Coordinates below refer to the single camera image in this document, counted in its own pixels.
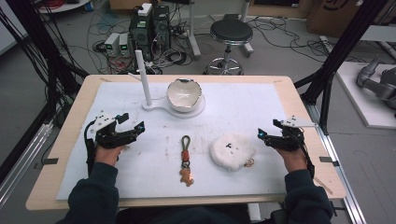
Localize cardboard box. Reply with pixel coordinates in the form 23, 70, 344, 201
305, 0, 396, 39

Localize black round stool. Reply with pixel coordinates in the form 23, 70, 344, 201
203, 18, 255, 77

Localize white box on tower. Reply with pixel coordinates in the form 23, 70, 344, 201
137, 2, 153, 18

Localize black floor cables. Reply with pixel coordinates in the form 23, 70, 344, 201
251, 14, 369, 63

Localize tangle of floor cables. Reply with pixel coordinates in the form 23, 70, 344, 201
86, 11, 194, 76

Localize black computer tower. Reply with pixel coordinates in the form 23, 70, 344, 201
151, 4, 172, 52
128, 12, 154, 63

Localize person's right hand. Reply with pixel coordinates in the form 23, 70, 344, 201
275, 147, 308, 174

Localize aluminium rail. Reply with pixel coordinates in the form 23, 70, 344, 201
303, 102, 369, 224
0, 121, 54, 209

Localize black frame strut with cables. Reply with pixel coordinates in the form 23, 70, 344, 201
0, 0, 90, 132

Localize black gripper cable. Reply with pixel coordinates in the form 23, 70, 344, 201
83, 119, 97, 176
297, 130, 316, 180

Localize white desk leg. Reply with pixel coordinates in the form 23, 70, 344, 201
238, 0, 255, 59
186, 0, 203, 61

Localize white eggshell-shaped bowl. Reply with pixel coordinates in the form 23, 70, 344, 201
165, 77, 204, 114

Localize wooden table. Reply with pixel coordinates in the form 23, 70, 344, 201
25, 74, 347, 212

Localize grey power supply unit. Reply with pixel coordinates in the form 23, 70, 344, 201
118, 32, 132, 58
104, 32, 121, 58

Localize white stand with pole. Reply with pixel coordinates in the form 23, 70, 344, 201
128, 49, 206, 120

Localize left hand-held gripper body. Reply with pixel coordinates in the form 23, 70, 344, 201
83, 110, 132, 149

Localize white fluffy round keychain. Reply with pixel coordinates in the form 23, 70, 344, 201
209, 133, 257, 173

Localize gingerbread man keychain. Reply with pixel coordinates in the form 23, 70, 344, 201
178, 134, 196, 188

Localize white table mat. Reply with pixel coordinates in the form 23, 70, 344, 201
55, 81, 290, 201

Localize white round table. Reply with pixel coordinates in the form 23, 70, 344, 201
36, 0, 92, 15

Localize white floor board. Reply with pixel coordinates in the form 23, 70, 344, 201
335, 61, 396, 131

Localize person's left hand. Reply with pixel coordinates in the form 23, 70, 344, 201
93, 144, 129, 168

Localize white side table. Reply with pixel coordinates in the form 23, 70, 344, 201
360, 23, 396, 44

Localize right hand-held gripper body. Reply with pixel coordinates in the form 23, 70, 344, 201
267, 115, 318, 153

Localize person's dark lap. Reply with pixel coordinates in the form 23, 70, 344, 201
115, 205, 250, 224

